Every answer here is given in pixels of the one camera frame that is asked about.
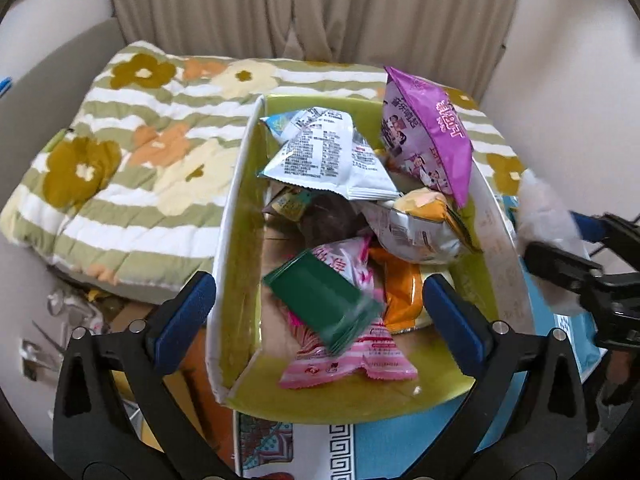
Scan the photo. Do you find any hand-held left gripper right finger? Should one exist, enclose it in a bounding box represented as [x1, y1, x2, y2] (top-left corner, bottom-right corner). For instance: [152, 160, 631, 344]
[420, 275, 590, 478]

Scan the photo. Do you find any brown snack packet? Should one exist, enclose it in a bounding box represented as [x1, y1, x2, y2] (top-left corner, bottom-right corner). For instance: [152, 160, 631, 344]
[299, 192, 372, 250]

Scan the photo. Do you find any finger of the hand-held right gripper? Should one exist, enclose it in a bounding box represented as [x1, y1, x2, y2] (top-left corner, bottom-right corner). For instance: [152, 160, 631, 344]
[570, 211, 640, 261]
[522, 241, 601, 293]

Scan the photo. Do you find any yellow and silver snack packet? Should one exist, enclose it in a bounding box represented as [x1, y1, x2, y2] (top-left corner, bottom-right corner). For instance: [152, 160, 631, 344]
[367, 187, 483, 264]

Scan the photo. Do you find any purple snack packet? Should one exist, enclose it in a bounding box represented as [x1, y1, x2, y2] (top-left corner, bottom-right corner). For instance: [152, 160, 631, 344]
[380, 66, 474, 208]

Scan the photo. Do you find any green cardboard box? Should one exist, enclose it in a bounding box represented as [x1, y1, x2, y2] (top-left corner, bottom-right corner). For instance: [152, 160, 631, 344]
[205, 91, 536, 423]

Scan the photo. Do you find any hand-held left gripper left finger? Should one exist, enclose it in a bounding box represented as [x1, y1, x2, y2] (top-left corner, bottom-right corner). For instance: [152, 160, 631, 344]
[52, 271, 236, 478]

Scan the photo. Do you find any grey sofa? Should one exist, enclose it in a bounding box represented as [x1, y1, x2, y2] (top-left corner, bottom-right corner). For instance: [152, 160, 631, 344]
[0, 17, 126, 161]

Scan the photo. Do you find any clear plastic wrapper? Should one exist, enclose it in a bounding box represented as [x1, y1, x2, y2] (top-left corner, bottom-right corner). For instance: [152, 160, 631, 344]
[20, 287, 108, 381]

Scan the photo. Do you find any white and blue snack packet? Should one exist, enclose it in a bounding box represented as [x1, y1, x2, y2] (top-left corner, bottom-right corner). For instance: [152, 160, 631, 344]
[260, 110, 303, 143]

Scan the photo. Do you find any pink striped snack packet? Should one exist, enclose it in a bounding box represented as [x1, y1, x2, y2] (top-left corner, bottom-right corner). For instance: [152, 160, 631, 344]
[278, 237, 418, 391]

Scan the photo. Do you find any beige curtain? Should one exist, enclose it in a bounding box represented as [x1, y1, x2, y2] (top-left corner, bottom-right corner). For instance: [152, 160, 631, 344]
[105, 0, 526, 96]

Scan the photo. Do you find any small yellow green snack packet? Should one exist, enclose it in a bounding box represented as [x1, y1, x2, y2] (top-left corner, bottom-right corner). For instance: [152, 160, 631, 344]
[264, 185, 313, 223]

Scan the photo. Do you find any white printed snack packet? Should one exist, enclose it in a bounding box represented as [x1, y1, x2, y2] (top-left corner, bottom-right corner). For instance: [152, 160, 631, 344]
[257, 108, 401, 202]

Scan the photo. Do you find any dark green snack packet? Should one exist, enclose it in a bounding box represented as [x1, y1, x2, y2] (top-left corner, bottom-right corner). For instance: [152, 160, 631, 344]
[262, 249, 386, 356]

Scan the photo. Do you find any green striped floral blanket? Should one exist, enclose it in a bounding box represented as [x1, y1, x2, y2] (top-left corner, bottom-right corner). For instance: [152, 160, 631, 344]
[0, 40, 526, 291]

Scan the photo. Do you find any blue patterned table mat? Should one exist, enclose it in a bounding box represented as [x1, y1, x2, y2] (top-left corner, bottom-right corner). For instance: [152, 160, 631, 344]
[232, 195, 601, 480]

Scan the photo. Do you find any orange and yellow snack packet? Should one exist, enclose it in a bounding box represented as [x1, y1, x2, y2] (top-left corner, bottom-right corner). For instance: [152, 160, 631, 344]
[369, 247, 427, 335]

